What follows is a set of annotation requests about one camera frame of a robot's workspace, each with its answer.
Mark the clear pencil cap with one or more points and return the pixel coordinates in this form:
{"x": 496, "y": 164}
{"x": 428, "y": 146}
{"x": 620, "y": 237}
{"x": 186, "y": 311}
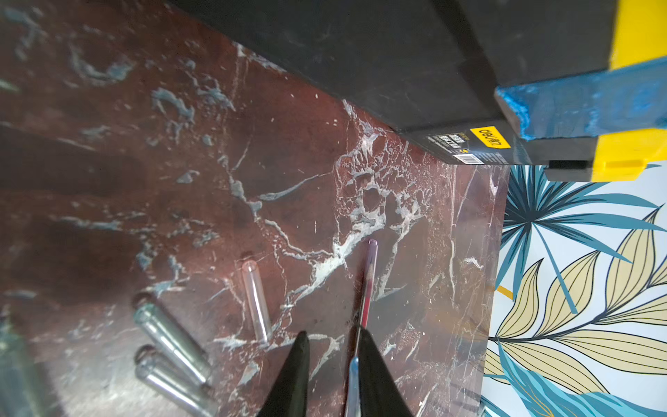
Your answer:
{"x": 257, "y": 303}

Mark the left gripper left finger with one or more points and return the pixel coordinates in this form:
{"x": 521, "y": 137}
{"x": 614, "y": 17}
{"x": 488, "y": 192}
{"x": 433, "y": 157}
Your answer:
{"x": 288, "y": 396}

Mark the blue transparent pencil cap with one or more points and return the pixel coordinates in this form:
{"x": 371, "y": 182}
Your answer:
{"x": 22, "y": 389}

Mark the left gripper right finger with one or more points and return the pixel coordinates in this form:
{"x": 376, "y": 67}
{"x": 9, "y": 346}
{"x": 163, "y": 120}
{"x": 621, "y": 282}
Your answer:
{"x": 379, "y": 395}

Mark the grey transparent pencil cap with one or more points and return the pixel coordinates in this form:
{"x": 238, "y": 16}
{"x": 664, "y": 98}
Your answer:
{"x": 174, "y": 341}

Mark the yellow black toolbox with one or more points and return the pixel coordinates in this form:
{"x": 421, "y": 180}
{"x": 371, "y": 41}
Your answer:
{"x": 578, "y": 87}

